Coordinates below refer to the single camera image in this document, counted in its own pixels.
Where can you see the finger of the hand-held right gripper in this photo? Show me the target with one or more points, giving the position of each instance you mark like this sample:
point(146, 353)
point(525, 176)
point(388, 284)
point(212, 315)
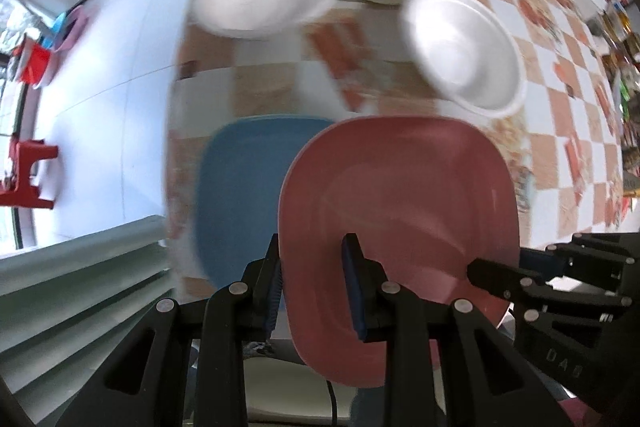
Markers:
point(537, 261)
point(495, 279)

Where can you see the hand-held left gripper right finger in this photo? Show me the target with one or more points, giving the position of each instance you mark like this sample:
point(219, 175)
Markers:
point(352, 294)

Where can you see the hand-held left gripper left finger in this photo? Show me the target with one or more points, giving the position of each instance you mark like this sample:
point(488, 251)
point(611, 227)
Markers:
point(273, 292)

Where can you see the blue square plate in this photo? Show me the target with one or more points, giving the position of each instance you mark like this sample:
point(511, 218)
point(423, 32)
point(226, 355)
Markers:
point(235, 197)

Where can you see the pink square plate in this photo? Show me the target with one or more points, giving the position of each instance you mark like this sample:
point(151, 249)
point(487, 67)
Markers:
point(400, 197)

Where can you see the maroon garment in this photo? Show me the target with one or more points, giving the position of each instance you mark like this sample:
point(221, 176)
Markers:
point(575, 414)

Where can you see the person's jeans leg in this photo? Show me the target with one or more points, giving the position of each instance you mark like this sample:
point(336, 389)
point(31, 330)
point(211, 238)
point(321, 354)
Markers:
point(367, 409)

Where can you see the pale green radiator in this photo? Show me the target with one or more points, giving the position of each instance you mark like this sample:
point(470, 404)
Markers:
point(75, 277)

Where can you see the checkered printed tablecloth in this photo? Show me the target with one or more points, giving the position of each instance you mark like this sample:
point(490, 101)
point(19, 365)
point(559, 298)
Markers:
point(280, 77)

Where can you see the red plastic stool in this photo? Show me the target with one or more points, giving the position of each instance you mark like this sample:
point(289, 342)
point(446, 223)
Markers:
point(25, 152)

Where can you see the red bucket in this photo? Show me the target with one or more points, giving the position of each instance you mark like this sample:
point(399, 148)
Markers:
point(36, 61)

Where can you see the pink basin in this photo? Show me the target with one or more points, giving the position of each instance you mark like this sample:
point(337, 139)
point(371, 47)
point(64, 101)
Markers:
point(72, 27)

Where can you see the blue basin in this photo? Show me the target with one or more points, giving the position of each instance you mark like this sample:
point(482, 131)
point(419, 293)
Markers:
point(54, 29)

